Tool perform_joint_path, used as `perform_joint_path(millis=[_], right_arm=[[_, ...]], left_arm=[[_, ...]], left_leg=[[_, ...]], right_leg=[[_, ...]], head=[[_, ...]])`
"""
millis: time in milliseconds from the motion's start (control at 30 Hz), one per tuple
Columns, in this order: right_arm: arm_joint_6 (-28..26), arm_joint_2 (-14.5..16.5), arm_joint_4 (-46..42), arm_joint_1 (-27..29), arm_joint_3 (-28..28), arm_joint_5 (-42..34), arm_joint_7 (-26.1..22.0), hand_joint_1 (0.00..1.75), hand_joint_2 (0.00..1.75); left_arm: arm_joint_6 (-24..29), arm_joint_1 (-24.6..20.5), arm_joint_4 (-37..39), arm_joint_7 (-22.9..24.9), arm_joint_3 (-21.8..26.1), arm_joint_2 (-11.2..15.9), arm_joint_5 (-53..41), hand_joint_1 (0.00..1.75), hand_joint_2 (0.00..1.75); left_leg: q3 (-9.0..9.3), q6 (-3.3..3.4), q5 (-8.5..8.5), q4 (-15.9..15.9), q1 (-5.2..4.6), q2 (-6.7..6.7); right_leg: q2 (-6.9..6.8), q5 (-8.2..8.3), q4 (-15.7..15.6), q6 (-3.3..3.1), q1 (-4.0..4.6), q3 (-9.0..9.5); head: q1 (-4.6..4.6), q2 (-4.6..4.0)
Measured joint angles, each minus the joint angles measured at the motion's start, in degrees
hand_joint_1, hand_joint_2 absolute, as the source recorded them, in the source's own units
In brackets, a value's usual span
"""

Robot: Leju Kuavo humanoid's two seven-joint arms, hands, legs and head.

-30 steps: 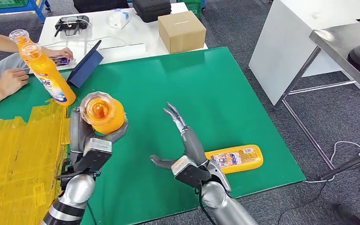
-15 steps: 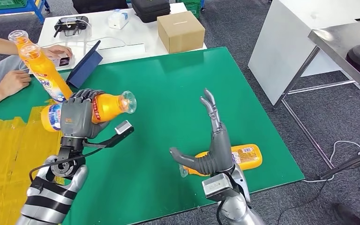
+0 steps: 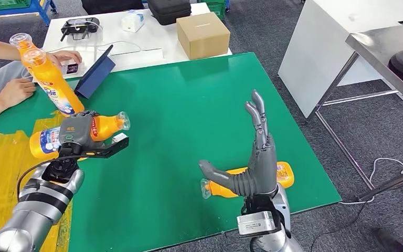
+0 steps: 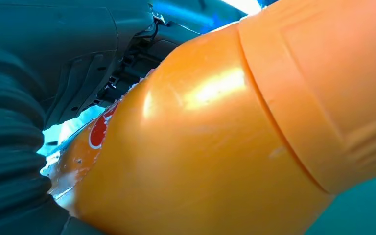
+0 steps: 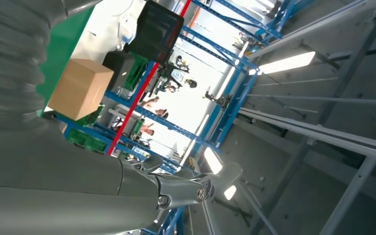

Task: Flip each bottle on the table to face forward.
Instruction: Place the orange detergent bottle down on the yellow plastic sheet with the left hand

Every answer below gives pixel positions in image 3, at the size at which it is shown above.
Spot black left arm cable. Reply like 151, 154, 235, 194
16, 154, 84, 203

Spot black smartphone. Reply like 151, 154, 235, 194
60, 62, 80, 76

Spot white table with metal legs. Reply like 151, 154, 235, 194
278, 0, 403, 193

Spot black hard carrying case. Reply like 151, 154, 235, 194
147, 0, 192, 26

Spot brown cardboard box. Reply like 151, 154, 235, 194
176, 12, 231, 60

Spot white power cable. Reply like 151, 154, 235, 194
338, 159, 403, 208

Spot person's right hand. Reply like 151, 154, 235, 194
0, 78, 37, 109

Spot black power cable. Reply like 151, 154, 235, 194
309, 203, 369, 252

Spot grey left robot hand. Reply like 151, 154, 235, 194
58, 110, 100, 150

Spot black bag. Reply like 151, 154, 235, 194
81, 0, 145, 15

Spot black antenna controller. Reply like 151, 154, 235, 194
61, 17, 101, 41

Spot green table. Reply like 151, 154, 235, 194
0, 52, 342, 252

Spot dark metal bar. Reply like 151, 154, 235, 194
357, 165, 403, 205

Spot thin white cable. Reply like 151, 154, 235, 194
47, 19, 145, 58

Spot orange detergent bottle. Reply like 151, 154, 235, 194
29, 111, 131, 161
21, 48, 85, 117
200, 161, 295, 200
9, 33, 39, 76

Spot white tissue pack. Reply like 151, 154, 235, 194
121, 9, 146, 34

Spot blue tablet folio case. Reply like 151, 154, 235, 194
75, 44, 116, 99

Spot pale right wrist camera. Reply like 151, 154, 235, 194
237, 211, 279, 239

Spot white rectangular table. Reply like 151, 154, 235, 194
43, 3, 233, 83

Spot person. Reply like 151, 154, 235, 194
0, 26, 32, 157

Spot stainless steel table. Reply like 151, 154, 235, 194
345, 20, 403, 117

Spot person's left hand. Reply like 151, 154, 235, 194
47, 50, 83, 68

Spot green plastic crate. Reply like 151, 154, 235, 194
198, 0, 227, 21
0, 0, 32, 11

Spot blue cart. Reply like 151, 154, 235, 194
0, 0, 58, 28

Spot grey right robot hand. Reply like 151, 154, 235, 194
198, 89, 279, 196

